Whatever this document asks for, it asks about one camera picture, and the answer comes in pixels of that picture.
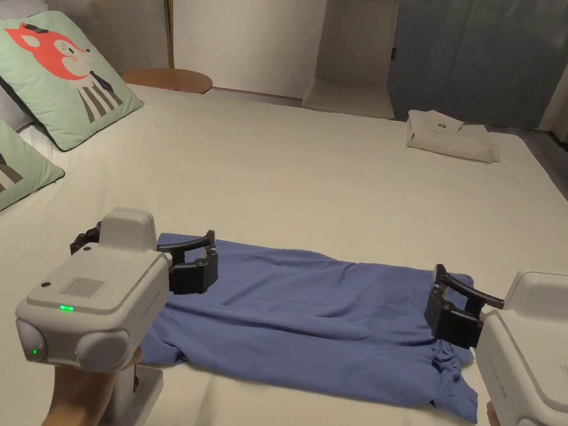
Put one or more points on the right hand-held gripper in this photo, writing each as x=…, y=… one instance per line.
x=535, y=363

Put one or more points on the person's left hand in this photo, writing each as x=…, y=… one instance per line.
x=77, y=399

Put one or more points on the green cushion with striped print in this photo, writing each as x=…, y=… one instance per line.
x=1, y=180

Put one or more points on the padded beige headboard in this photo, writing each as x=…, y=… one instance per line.
x=126, y=27

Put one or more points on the brass lamp pole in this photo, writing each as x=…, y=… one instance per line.
x=171, y=16

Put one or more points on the blue curtain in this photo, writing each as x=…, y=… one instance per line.
x=480, y=56

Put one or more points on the person's right hand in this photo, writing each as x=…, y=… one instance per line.
x=492, y=418

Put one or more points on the bed with beige sheet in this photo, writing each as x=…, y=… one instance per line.
x=292, y=183

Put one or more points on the grey pillow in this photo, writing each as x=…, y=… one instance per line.
x=10, y=5

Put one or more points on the folded beige garment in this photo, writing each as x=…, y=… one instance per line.
x=447, y=135

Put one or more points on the blue shirt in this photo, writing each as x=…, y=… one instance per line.
x=304, y=315

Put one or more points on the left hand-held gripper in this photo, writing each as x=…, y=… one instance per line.
x=106, y=286

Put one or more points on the green cushion with fox print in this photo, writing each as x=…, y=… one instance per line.
x=61, y=76

